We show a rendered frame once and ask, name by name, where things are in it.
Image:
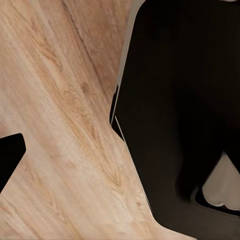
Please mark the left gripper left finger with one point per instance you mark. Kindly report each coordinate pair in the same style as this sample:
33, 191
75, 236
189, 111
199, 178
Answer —
12, 150

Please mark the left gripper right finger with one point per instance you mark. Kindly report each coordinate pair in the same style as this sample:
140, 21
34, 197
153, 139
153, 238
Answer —
232, 149

